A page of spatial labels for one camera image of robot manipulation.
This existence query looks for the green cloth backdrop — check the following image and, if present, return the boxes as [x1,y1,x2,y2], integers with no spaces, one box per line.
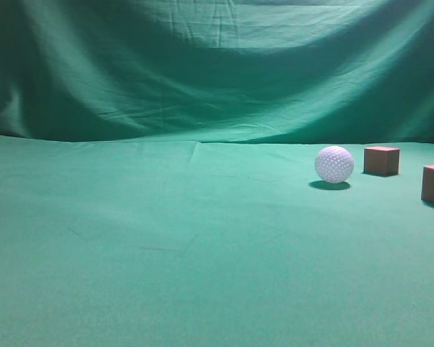
[0,1,434,346]

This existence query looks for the white dimpled golf ball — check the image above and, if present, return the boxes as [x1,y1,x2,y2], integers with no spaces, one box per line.
[314,145,354,184]

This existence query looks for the wooden cube block far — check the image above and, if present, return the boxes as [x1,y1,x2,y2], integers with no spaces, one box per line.
[363,146,400,176]

